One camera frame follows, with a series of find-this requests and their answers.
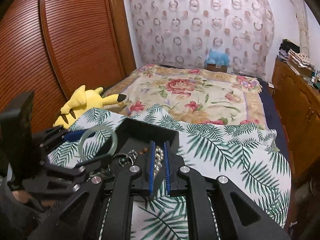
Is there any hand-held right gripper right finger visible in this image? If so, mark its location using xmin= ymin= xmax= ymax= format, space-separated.
xmin=164 ymin=141 xmax=292 ymax=240

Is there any wooden louvered wardrobe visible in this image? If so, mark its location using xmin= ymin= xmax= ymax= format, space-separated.
xmin=0 ymin=0 xmax=137 ymax=140

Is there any circle patterned curtain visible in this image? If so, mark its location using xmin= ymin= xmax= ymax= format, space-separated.
xmin=129 ymin=0 xmax=275 ymax=77

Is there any dark blue bed sheet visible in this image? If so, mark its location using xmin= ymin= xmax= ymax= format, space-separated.
xmin=257 ymin=77 xmax=292 ymax=160

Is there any row of cosmetic bottles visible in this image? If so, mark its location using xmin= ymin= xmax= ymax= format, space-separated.
xmin=310 ymin=69 xmax=320 ymax=89

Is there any pale green jade bangle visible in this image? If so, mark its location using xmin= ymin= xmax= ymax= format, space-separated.
xmin=78 ymin=126 xmax=118 ymax=159

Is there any pearl necklace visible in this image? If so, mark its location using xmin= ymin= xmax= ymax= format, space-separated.
xmin=152 ymin=146 xmax=165 ymax=180

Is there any beige tied curtain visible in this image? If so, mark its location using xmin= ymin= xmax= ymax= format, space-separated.
xmin=295 ymin=4 xmax=312 ymax=55

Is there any black box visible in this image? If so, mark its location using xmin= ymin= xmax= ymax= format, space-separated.
xmin=114 ymin=118 xmax=179 ymax=175

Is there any blue plush toy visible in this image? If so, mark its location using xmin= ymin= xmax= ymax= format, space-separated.
xmin=205 ymin=48 xmax=232 ymax=65

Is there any floral blanket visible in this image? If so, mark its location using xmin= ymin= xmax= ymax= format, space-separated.
xmin=105 ymin=64 xmax=267 ymax=131

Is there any person's left hand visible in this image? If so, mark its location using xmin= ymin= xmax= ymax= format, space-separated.
xmin=11 ymin=189 xmax=60 ymax=208

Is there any pile of patterned fabrics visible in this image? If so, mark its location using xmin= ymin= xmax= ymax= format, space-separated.
xmin=287 ymin=50 xmax=316 ymax=77

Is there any long wooden cabinet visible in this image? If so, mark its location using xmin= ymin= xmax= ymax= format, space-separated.
xmin=271 ymin=57 xmax=320 ymax=188

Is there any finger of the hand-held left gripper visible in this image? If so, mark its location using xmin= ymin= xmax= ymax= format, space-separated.
xmin=39 ymin=126 xmax=95 ymax=146
xmin=41 ymin=154 xmax=114 ymax=193

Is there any green leaf print cloth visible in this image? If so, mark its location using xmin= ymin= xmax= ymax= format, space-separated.
xmin=47 ymin=104 xmax=292 ymax=240

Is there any small cardboard box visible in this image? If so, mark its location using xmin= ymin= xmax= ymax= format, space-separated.
xmin=206 ymin=63 xmax=228 ymax=73

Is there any yellow plush toy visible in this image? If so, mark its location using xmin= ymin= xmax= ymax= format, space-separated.
xmin=53 ymin=85 xmax=127 ymax=128

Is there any pile of dark clothes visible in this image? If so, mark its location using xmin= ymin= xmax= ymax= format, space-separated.
xmin=277 ymin=39 xmax=300 ymax=61

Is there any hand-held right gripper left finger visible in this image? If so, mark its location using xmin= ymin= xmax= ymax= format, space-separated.
xmin=27 ymin=140 xmax=157 ymax=240

